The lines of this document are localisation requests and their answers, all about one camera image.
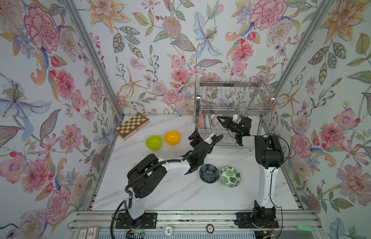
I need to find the pink striped ceramic bowl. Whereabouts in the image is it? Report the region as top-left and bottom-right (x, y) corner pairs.
(210, 115), (220, 128)

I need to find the dark blue floral bowl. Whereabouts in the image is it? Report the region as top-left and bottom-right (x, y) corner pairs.
(199, 164), (219, 184)

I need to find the two-tier steel dish rack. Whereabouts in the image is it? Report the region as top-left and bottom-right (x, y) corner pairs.
(193, 78), (275, 146)

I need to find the green leaf pattern bowl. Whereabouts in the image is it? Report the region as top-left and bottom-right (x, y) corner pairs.
(219, 166), (241, 188)

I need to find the pale green ceramic bowl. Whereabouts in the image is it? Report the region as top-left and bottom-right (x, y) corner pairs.
(204, 115), (211, 129)

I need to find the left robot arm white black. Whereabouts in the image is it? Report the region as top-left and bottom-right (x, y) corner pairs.
(125, 131), (223, 220)

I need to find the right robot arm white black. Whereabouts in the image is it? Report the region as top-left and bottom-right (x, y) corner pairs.
(217, 116), (285, 228)

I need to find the orange yellow plastic bowl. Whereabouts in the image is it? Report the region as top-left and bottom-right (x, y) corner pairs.
(164, 130), (181, 145)

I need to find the lime green plastic bowl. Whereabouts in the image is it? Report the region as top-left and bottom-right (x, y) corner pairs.
(146, 135), (163, 150)

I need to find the wooden chess board box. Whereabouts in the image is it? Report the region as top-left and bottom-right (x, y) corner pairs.
(114, 113), (150, 140)

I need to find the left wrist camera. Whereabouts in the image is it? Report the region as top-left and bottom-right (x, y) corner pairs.
(204, 134), (217, 144)

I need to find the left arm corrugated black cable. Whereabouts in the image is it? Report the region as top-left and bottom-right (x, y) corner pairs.
(110, 140), (219, 239)

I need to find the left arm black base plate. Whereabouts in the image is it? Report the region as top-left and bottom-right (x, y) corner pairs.
(115, 213), (158, 229)

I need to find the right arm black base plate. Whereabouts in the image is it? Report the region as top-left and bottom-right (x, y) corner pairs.
(234, 212), (280, 230)

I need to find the aluminium front rail frame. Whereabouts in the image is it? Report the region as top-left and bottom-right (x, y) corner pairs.
(67, 210), (297, 239)

